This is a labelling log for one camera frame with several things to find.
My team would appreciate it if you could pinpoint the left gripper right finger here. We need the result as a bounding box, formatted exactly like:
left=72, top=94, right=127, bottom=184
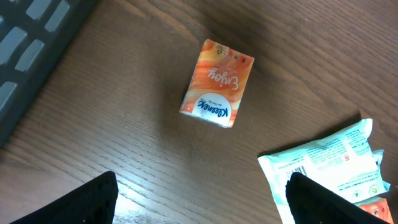
left=285, top=172, right=387, bottom=224

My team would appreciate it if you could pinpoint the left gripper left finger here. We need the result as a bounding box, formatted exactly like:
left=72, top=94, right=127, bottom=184
left=12, top=171, right=118, bottom=224

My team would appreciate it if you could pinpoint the teal wet wipes packet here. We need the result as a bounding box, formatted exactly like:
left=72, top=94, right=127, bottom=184
left=258, top=118, right=391, bottom=223

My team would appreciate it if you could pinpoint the small orange snack box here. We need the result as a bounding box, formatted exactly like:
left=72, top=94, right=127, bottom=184
left=355, top=197, right=394, bottom=224

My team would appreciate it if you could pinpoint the orange Kleenex tissue pack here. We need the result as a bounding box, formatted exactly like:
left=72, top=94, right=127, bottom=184
left=180, top=39, right=254, bottom=128

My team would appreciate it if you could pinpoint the grey plastic shopping basket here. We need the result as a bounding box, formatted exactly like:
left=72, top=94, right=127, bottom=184
left=1, top=0, right=98, bottom=144

